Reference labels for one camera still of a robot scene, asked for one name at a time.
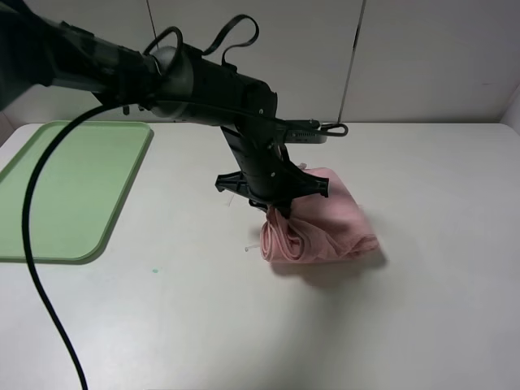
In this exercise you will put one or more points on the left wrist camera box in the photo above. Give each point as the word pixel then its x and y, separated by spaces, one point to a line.
pixel 303 132

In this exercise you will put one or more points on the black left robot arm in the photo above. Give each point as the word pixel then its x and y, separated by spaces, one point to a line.
pixel 178 83

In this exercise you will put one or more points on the pink terry towel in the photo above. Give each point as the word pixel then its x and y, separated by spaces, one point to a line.
pixel 319 229

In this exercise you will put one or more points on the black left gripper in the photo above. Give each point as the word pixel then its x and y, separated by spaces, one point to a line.
pixel 266 176

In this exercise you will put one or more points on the green plastic tray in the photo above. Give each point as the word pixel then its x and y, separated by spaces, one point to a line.
pixel 79 193

